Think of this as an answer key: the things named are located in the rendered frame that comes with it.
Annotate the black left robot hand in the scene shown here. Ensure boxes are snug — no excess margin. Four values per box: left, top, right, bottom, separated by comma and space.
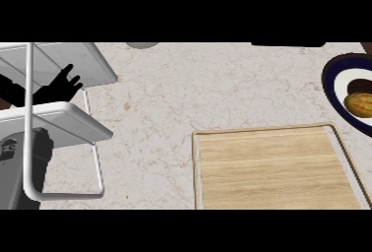
0, 63, 84, 108

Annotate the pale wooden tray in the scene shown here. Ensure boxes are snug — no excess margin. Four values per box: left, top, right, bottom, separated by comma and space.
192, 121, 372, 211

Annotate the blue and white plate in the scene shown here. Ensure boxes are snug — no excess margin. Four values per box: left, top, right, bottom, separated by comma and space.
321, 52, 372, 138

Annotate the yellow orange squash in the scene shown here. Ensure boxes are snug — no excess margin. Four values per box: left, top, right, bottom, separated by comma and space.
342, 92, 372, 118

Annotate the white tiered shelf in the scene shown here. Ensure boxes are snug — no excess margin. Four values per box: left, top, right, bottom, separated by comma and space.
0, 41, 119, 202

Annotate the grey round object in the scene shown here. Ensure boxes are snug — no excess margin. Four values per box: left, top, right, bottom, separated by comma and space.
125, 41, 161, 50

